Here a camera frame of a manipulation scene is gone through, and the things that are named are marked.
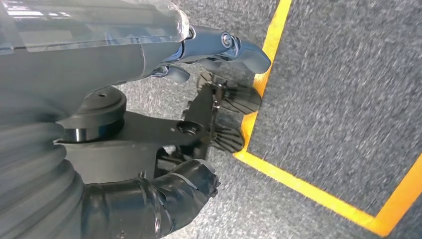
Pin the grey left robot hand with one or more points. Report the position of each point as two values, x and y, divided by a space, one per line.
82 66

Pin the yellow floor tape square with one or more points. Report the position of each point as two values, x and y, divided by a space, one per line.
296 184

